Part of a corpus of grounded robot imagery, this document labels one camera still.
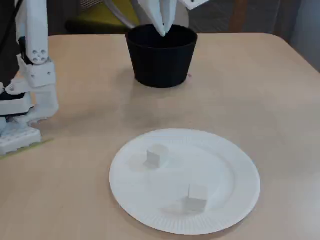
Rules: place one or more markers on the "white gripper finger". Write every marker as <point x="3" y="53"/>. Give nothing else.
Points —
<point x="170" y="12"/>
<point x="153" y="10"/>

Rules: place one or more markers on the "white block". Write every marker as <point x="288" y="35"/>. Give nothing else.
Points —
<point x="197" y="196"/>
<point x="156" y="157"/>

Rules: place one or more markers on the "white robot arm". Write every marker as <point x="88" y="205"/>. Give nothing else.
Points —
<point x="37" y="37"/>

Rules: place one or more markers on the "white paper plate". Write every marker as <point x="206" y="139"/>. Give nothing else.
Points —
<point x="155" y="200"/>

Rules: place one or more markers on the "black plastic cup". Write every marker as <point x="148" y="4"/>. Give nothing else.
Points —
<point x="162" y="60"/>

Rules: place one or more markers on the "green base mat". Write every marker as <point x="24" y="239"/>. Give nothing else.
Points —
<point x="42" y="143"/>

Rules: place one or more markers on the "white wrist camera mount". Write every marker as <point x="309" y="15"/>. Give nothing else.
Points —
<point x="193" y="3"/>

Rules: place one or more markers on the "wooden post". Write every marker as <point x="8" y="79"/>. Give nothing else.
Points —
<point x="239" y="15"/>

